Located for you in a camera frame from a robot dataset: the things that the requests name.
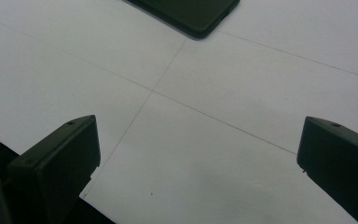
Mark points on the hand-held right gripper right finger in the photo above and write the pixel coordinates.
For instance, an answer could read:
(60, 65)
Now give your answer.
(341, 161)

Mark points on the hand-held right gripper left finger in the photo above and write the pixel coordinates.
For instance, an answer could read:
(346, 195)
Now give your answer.
(56, 168)

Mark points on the white table cover sheet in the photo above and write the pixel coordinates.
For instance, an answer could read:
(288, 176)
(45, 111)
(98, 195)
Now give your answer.
(199, 140)

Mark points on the black phone case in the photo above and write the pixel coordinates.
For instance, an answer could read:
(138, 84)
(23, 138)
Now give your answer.
(192, 15)

